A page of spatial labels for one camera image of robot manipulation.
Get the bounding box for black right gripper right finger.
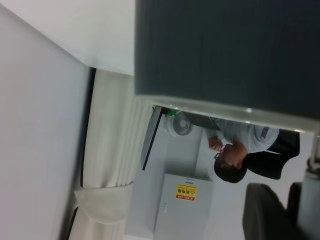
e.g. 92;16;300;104
286;181;303;225

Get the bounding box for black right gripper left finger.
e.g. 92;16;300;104
241;182;301;240

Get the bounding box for dark grey ceramic mug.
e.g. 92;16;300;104
134;0;320;134

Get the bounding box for black office chair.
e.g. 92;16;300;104
246;129;301;181

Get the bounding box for person in grey shirt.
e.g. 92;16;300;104
206;117;280;184

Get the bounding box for yellow warning sticker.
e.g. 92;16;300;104
175;183;198;201

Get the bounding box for grey electrical cabinet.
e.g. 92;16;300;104
152;172;215;240

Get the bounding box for dark desk panel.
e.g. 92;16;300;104
184;111;222;132

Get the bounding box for white round fan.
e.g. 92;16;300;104
163;115;195;138

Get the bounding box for dark framed grey board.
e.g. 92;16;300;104
141;104;164;172

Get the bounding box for small green object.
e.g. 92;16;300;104
166;107;180;118

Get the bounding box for white curtain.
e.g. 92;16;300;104
73;67;151;240

